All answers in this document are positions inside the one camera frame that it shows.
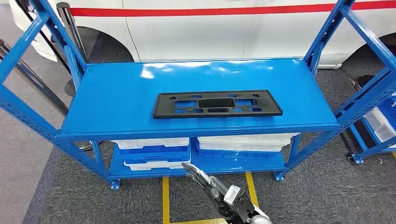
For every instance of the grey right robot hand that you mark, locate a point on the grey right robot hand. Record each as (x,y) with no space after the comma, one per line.
(213,187)

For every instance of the black plastic plate part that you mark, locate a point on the black plastic plate part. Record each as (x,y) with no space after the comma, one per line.
(167,108)

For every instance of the blue metal shelf rack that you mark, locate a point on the blue metal shelf rack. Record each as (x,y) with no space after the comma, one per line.
(359,139)
(123,102)

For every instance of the white plastic bin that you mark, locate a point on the white plastic bin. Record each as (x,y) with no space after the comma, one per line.
(241,147)
(148,165)
(247,138)
(148,142)
(379,125)

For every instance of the yellow floor tape marking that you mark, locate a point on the yellow floor tape marking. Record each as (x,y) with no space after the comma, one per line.
(165,201)

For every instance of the white car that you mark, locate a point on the white car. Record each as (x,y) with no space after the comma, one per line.
(185,37)

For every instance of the red barrier belt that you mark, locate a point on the red barrier belt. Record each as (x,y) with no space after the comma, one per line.
(216,11)

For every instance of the dark round stand base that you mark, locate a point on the dark round stand base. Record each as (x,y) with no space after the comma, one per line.
(362,82)

